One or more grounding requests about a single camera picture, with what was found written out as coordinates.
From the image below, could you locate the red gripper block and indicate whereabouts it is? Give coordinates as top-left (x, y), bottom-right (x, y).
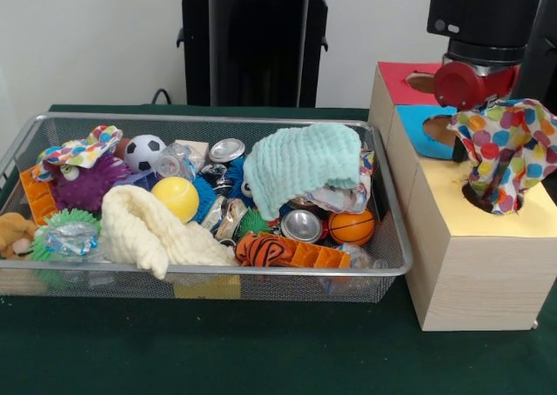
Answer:
top-left (433, 61), bottom-right (522, 164)

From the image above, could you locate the multicolour dotted cloth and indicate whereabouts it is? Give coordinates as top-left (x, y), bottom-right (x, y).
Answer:
top-left (30, 124), bottom-right (124, 183)
top-left (447, 97), bottom-right (557, 217)

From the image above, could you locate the wooden box with three holes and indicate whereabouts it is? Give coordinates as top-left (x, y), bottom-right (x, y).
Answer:
top-left (368, 61), bottom-right (557, 333)

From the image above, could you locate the shallow clear mesh bin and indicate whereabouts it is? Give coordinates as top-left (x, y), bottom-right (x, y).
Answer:
top-left (0, 111), bottom-right (413, 304)

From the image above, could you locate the orange basketball toy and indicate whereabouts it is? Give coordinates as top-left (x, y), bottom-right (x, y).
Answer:
top-left (327, 207), bottom-right (376, 247)

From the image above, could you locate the mint green knitted cloth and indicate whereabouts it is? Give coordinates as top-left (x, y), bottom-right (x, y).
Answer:
top-left (242, 123), bottom-right (363, 221)

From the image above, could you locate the orange plastic grid tray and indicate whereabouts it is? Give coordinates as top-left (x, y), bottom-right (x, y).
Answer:
top-left (291, 239), bottom-right (352, 270)

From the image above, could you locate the orange tiger plush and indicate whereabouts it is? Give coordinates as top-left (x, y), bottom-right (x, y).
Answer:
top-left (235, 232), bottom-right (299, 268)

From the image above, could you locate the dark green table cloth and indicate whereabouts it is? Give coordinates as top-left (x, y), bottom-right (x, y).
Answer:
top-left (0, 104), bottom-right (557, 395)

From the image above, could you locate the yellow ball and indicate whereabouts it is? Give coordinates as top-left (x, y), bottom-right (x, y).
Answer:
top-left (150, 177), bottom-right (200, 223)

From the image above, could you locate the black and white soccer ball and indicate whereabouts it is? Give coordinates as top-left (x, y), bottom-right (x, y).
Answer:
top-left (124, 133), bottom-right (168, 173)

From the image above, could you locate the cream knitted cloth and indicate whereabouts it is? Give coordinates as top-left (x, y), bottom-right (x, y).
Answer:
top-left (99, 184), bottom-right (240, 281)

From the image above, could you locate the purple spiky toy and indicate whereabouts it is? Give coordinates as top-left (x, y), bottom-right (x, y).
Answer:
top-left (51, 153), bottom-right (131, 213)

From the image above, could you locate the green spiky ball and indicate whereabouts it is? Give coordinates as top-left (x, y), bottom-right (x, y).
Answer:
top-left (29, 207), bottom-right (104, 264)

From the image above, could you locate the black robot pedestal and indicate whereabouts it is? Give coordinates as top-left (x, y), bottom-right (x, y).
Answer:
top-left (167, 0), bottom-right (352, 108)

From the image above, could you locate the black cable loop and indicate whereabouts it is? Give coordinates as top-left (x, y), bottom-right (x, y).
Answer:
top-left (151, 88), bottom-right (176, 106)

